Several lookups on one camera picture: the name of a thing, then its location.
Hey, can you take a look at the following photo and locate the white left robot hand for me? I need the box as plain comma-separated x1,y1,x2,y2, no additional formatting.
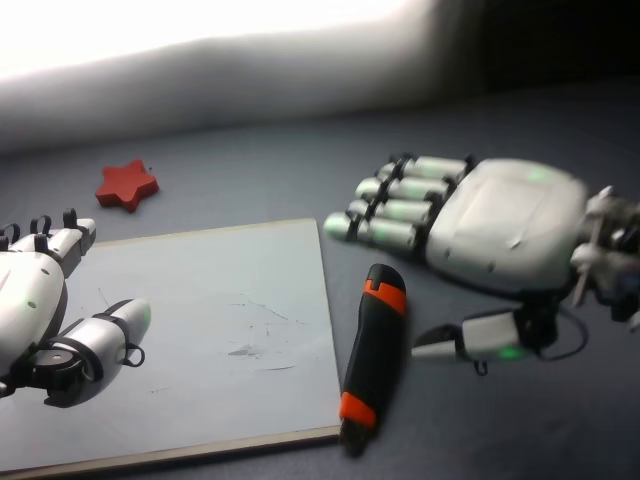
0,207,153,409

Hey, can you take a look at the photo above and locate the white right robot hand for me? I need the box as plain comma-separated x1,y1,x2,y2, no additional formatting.
323,153,590,365

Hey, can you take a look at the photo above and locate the orange black utility knife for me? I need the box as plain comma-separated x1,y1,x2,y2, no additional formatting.
338,263,409,458

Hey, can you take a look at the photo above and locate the red star block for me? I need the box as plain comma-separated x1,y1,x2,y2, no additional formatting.
94,159,161,214

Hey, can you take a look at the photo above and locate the white paper pad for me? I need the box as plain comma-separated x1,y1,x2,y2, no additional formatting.
0,217,344,477

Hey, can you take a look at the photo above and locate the grey table cloth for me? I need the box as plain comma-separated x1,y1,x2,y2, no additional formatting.
0,79,640,480

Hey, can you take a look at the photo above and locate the white backdrop sheet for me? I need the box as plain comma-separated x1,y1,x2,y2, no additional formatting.
0,0,484,157

